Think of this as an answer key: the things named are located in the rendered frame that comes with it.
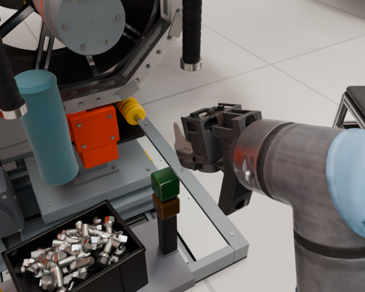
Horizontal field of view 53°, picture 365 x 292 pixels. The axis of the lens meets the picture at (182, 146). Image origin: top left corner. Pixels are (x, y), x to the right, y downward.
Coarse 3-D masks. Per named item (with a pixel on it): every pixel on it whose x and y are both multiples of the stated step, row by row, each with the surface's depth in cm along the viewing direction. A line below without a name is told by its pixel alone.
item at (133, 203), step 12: (24, 168) 136; (156, 168) 135; (12, 180) 128; (24, 180) 129; (24, 192) 128; (132, 192) 127; (144, 192) 128; (24, 204) 124; (36, 204) 124; (120, 204) 124; (132, 204) 123; (144, 204) 126; (24, 216) 120; (36, 216) 116; (72, 216) 120; (132, 216) 126; (24, 228) 114; (36, 228) 115; (48, 228) 116; (24, 240) 112
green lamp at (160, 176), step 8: (168, 168) 63; (152, 176) 62; (160, 176) 61; (168, 176) 61; (176, 176) 61; (152, 184) 63; (160, 184) 60; (168, 184) 60; (176, 184) 61; (160, 192) 61; (168, 192) 61; (176, 192) 62; (160, 200) 62
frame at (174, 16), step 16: (160, 0) 90; (176, 0) 86; (160, 16) 93; (176, 16) 88; (160, 32) 90; (176, 32) 90; (144, 48) 94; (160, 48) 91; (128, 64) 95; (144, 64) 92; (112, 80) 95; (128, 80) 92; (144, 80) 94; (64, 96) 91; (80, 96) 88; (96, 96) 90; (112, 96) 92; (128, 96) 94
